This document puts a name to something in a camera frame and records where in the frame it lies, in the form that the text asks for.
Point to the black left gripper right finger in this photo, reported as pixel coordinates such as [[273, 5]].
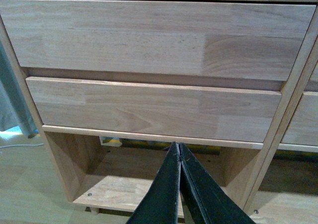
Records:
[[206, 201]]

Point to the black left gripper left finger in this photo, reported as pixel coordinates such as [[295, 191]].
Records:
[[160, 204]]

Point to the lower wooden drawer front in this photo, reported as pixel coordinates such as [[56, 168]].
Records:
[[155, 109]]

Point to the wooden drawer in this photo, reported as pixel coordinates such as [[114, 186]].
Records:
[[232, 40], [155, 109]]

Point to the light wooden bookshelf cabinet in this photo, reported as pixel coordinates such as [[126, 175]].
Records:
[[118, 178]]

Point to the upper wooden drawer front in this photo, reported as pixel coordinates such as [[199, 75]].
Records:
[[232, 40]]

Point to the grey curtain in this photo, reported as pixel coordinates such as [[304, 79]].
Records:
[[13, 108]]

